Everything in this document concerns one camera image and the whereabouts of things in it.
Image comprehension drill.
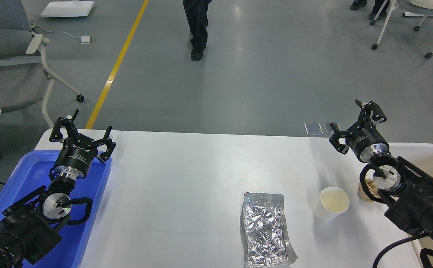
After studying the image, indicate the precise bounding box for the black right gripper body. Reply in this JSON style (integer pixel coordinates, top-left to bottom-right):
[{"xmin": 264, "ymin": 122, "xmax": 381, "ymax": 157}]
[{"xmin": 346, "ymin": 127, "xmax": 390, "ymax": 163}]

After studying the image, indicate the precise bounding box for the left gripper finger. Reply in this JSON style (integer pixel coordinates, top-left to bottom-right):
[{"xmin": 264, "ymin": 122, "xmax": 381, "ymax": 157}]
[
  {"xmin": 49, "ymin": 109, "xmax": 80, "ymax": 143},
  {"xmin": 90, "ymin": 126, "xmax": 116, "ymax": 163}
]

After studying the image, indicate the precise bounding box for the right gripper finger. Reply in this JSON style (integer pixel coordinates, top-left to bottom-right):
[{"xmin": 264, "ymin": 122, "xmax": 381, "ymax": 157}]
[
  {"xmin": 329, "ymin": 124, "xmax": 352, "ymax": 154},
  {"xmin": 354, "ymin": 99, "xmax": 387, "ymax": 130}
]

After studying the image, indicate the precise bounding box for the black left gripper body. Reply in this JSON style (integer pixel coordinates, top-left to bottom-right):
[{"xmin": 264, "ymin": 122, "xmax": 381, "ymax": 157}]
[{"xmin": 54, "ymin": 134, "xmax": 104, "ymax": 180}]

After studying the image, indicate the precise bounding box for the white paper cup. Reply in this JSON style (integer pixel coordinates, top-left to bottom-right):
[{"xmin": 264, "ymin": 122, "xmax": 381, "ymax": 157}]
[{"xmin": 313, "ymin": 186, "xmax": 350, "ymax": 223}]

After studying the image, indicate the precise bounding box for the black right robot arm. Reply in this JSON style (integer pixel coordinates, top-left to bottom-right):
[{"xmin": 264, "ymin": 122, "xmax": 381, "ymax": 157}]
[{"xmin": 329, "ymin": 100, "xmax": 433, "ymax": 268}]

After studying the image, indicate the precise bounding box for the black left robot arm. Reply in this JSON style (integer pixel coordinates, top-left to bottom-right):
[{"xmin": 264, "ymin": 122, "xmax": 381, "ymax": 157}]
[{"xmin": 0, "ymin": 110, "xmax": 116, "ymax": 268}]

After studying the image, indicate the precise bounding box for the right metal floor plate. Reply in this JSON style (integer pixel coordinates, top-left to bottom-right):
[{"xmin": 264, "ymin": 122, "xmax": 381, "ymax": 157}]
[{"xmin": 323, "ymin": 122, "xmax": 341, "ymax": 135}]

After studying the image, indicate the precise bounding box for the metal floor plate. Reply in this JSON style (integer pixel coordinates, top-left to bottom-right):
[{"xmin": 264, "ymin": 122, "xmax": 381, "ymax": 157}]
[
  {"xmin": 304, "ymin": 122, "xmax": 323, "ymax": 135},
  {"xmin": 323, "ymin": 122, "xmax": 341, "ymax": 135}
]

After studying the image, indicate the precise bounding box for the left metal floor plate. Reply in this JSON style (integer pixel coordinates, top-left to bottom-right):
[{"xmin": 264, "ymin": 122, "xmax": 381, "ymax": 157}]
[{"xmin": 304, "ymin": 122, "xmax": 323, "ymax": 135}]

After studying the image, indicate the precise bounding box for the blue plastic bin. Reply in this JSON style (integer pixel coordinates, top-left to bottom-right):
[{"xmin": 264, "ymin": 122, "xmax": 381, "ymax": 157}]
[{"xmin": 0, "ymin": 150, "xmax": 112, "ymax": 268}]

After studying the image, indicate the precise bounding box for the crumpled brown paper ball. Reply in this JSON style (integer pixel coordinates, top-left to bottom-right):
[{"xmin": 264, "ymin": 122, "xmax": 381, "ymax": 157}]
[{"xmin": 358, "ymin": 179, "xmax": 380, "ymax": 202}]

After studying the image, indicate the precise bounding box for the beige plastic bin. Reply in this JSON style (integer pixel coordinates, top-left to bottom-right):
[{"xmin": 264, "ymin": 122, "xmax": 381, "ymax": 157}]
[{"xmin": 386, "ymin": 143, "xmax": 433, "ymax": 268}]

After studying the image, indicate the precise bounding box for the grey office chair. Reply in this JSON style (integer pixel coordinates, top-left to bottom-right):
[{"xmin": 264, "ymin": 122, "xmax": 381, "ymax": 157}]
[{"xmin": 0, "ymin": 0, "xmax": 84, "ymax": 127}]

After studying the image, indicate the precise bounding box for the silver foil bag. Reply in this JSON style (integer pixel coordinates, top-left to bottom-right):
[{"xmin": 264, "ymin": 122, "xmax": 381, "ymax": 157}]
[{"xmin": 242, "ymin": 192, "xmax": 298, "ymax": 268}]

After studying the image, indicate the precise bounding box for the white chair with castors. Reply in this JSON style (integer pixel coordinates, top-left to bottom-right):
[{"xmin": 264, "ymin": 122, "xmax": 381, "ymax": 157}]
[{"xmin": 370, "ymin": 0, "xmax": 433, "ymax": 59}]

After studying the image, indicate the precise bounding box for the white flat floor board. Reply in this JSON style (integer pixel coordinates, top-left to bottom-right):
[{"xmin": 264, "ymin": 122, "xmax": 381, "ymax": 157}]
[{"xmin": 40, "ymin": 0, "xmax": 94, "ymax": 17}]

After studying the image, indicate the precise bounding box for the person in black trousers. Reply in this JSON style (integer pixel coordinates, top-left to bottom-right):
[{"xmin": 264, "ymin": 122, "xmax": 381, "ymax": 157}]
[{"xmin": 183, "ymin": 0, "xmax": 211, "ymax": 61}]

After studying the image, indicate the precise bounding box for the white power adapter with cable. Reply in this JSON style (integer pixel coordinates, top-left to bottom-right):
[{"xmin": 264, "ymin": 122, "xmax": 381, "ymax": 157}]
[{"xmin": 31, "ymin": 24, "xmax": 92, "ymax": 44}]

